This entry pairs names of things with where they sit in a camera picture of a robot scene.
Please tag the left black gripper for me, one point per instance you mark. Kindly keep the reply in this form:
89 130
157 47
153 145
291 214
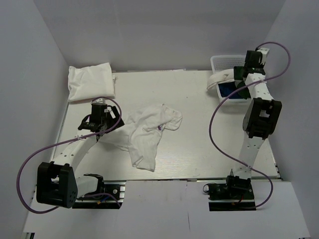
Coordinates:
116 113

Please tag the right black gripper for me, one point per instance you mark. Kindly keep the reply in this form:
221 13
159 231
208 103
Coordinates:
260 65

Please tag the dark green white t shirt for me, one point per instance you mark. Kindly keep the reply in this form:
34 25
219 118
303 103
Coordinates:
219 78

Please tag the white plastic laundry basket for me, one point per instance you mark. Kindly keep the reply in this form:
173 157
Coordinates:
224 62

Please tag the white graphic t shirt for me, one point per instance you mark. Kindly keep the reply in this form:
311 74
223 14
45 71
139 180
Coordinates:
142 133

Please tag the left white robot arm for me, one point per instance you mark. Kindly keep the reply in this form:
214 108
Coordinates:
56 181

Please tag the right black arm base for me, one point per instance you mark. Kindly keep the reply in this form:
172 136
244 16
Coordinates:
235 194

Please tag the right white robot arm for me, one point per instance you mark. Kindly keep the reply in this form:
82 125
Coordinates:
263 112

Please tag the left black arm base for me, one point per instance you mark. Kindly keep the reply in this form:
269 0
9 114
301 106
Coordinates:
109 194

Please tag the blue t shirt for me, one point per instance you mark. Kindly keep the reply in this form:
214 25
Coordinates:
227 88

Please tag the folded white t shirt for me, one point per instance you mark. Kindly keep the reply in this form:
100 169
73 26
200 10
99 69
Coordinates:
90 82

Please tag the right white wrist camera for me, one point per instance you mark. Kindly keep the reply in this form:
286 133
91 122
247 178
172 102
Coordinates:
265 52

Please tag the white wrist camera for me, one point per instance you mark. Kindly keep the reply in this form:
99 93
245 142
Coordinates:
265 52
99 101

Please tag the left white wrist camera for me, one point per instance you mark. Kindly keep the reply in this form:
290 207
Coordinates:
99 101

